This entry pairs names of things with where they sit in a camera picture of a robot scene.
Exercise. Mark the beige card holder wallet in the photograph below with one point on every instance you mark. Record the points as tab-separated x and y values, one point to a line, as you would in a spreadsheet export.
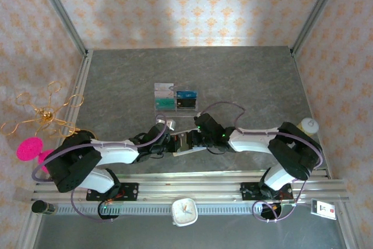
185	147

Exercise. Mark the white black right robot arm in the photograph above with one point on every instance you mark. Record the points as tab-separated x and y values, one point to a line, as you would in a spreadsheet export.
250	142

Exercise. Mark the white tag with red button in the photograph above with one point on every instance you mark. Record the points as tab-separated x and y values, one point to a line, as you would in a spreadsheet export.
323	208

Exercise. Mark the black cylinder bottle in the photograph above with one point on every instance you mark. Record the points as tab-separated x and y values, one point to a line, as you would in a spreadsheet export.
43	207

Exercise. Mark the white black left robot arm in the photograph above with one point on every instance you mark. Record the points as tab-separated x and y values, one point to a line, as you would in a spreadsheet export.
116	152

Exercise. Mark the teal green card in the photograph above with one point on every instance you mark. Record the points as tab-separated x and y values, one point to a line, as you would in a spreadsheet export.
164	103

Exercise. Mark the black round base disc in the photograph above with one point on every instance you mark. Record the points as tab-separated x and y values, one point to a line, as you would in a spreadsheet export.
109	217
269	217

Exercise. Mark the pale pink white card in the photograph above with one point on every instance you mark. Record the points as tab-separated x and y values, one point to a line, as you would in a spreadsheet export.
163	94

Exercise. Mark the blue card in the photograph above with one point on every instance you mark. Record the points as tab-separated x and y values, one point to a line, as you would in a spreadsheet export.
186	95

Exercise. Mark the aluminium table side rail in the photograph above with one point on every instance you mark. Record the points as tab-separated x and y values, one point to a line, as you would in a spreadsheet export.
84	68
296	66

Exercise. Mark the white square clock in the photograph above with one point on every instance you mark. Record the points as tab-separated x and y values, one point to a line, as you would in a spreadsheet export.
184	212

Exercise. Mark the clear acrylic card stand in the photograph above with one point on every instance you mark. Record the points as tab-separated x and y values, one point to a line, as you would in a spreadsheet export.
186	112

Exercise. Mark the pink felt disc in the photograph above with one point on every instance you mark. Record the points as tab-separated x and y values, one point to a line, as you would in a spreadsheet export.
29	149
46	157

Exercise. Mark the black card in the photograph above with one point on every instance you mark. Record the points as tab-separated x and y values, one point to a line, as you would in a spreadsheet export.
186	104

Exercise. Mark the aluminium frame post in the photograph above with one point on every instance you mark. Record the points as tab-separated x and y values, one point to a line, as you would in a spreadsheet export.
61	10
317	10

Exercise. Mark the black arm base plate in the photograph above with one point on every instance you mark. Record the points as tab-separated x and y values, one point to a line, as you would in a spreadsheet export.
246	192
131	192

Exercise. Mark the yellow cup with white lid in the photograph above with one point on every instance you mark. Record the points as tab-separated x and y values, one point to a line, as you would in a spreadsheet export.
309	125

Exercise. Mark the aluminium mounting rail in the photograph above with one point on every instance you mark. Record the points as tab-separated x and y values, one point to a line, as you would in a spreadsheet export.
189	186

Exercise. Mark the silver white card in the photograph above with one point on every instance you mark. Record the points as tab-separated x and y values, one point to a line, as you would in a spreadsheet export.
163	86

